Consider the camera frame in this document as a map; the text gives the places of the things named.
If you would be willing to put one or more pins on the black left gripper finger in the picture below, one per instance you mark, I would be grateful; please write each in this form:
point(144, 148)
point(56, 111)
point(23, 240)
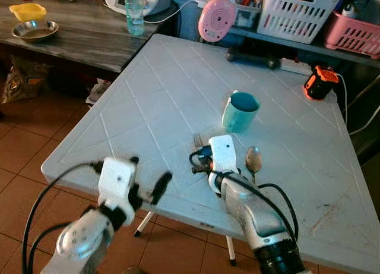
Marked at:
point(134, 161)
point(161, 188)

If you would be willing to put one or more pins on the silver fork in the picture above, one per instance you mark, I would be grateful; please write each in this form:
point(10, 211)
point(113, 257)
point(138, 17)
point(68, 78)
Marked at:
point(198, 141)

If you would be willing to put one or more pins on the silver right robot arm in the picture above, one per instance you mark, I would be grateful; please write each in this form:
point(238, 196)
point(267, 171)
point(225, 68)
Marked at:
point(252, 217)

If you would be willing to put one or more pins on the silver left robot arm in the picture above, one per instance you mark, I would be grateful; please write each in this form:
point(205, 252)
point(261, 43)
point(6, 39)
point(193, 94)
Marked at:
point(83, 238)

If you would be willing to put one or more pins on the silver spoon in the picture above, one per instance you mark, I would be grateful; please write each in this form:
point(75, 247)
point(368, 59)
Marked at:
point(253, 160)

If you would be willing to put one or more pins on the teal mug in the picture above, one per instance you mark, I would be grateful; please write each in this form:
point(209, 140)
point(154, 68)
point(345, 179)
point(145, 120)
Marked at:
point(240, 115)

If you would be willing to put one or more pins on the white plastic folding table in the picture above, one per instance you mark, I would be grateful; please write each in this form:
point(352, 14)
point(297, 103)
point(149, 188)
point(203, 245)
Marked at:
point(178, 90)

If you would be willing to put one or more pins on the black dumbbell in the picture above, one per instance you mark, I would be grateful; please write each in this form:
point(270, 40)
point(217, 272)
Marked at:
point(252, 57)

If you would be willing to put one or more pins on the grey wood-grain counter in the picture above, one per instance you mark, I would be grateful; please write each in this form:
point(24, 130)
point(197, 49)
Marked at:
point(89, 39)

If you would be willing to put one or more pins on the white power strip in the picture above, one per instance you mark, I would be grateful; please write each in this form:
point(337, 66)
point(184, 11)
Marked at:
point(295, 66)

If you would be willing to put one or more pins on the brown patterned bag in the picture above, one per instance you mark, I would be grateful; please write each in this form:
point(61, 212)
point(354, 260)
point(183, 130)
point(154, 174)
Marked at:
point(21, 78)

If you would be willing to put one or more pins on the orange and black device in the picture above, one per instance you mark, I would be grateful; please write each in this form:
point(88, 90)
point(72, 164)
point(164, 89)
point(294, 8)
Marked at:
point(320, 82)

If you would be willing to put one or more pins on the pink round device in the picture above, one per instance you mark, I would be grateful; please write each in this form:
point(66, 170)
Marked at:
point(217, 18)

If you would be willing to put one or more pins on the clear plastic water bottle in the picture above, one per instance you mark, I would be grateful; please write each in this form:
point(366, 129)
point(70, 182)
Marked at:
point(135, 15)

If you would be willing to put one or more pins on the stainless steel bowl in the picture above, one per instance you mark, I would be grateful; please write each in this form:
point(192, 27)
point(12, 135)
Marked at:
point(35, 31)

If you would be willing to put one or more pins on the white slotted plastic basket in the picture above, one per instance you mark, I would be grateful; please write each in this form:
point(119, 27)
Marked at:
point(300, 15)

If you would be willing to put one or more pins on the yellow plastic bowl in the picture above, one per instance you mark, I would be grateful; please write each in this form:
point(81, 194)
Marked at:
point(28, 12)

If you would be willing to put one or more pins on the pink slotted plastic basket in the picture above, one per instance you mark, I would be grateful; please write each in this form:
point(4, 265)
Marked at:
point(353, 35)

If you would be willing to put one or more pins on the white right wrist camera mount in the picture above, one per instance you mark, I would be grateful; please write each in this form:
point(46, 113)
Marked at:
point(222, 154)

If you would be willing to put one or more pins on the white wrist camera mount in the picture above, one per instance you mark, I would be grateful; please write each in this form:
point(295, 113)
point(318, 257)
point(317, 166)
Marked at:
point(222, 154)
point(117, 179)

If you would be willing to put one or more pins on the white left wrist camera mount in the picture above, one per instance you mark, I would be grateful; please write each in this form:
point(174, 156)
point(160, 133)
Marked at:
point(117, 179)

